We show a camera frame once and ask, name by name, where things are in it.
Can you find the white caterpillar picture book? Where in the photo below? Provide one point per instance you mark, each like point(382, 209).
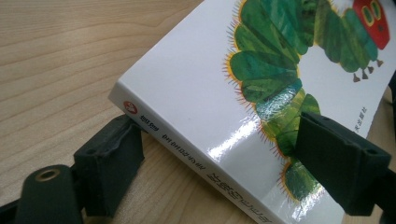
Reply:
point(186, 77)

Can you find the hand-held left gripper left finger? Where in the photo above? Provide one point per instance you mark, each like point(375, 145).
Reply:
point(109, 168)

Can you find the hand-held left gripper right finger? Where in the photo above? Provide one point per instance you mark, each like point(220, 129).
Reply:
point(339, 165)

